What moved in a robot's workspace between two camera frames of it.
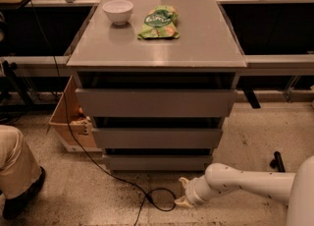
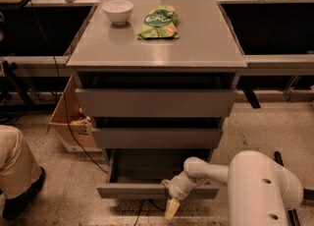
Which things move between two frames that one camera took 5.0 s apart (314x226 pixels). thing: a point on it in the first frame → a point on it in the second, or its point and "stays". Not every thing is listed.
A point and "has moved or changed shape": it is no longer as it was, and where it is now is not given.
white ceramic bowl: [118, 11] stays
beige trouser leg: [18, 168] stays
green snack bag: [160, 23] stays
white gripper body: [191, 191] → [177, 187]
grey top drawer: [156, 102] stays
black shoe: [14, 205] stays
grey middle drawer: [156, 138] stays
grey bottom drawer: [160, 162] has moved or changed shape
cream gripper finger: [183, 200] → [171, 207]
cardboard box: [80, 124] stays
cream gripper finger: [183, 181] → [166, 183]
